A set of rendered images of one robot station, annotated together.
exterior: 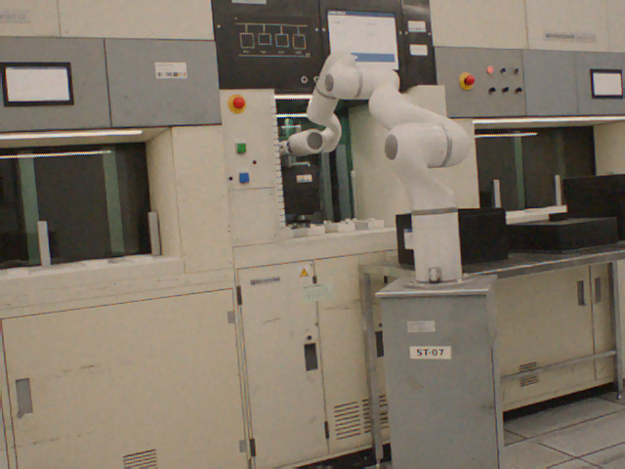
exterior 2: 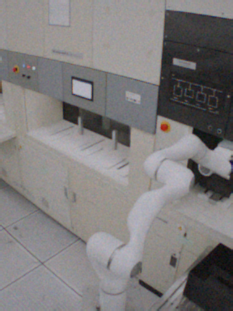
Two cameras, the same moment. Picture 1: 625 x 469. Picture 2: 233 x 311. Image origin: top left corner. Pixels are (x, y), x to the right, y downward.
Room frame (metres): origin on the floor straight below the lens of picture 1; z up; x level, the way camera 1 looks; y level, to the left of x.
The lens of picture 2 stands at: (1.41, -1.10, 2.02)
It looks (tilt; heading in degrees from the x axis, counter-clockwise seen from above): 30 degrees down; 65
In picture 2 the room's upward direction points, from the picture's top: 2 degrees clockwise
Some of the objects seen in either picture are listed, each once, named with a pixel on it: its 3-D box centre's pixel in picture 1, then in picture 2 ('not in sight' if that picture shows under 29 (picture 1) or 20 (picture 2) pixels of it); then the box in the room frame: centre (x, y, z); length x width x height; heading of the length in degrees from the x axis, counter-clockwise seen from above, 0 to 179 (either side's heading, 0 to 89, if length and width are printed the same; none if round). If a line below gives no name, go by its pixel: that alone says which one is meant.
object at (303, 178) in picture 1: (283, 184); (224, 168); (2.67, 0.06, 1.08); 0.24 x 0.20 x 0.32; 115
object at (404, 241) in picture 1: (450, 235); (223, 282); (2.28, -0.50, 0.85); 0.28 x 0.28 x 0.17; 19
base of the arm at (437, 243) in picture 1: (437, 248); (112, 296); (1.77, -0.35, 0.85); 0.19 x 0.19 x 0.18
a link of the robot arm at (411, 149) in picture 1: (420, 168); (108, 261); (1.76, -0.32, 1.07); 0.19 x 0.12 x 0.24; 114
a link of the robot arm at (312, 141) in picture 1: (308, 143); (211, 164); (2.45, -0.05, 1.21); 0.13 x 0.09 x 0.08; 24
